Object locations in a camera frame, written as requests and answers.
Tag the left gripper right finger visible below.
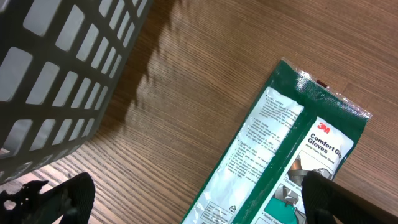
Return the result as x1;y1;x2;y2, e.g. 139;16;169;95
302;171;397;224

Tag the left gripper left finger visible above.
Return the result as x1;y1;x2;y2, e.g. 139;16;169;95
1;172;95;224

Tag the green sponge package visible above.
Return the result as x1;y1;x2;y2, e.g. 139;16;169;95
182;58;371;223

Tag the grey plastic mesh basket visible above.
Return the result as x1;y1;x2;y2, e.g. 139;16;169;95
1;0;152;183

